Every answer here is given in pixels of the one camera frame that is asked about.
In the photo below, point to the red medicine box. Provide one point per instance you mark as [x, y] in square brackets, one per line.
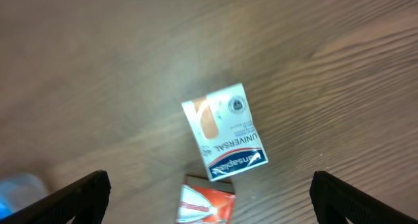
[204, 202]

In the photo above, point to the white plaster box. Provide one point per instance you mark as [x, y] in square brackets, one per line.
[223, 128]

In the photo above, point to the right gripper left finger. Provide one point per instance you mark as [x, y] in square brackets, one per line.
[83, 202]

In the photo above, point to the clear plastic container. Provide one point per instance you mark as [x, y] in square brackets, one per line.
[20, 191]

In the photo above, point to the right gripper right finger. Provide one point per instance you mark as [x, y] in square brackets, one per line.
[335, 201]

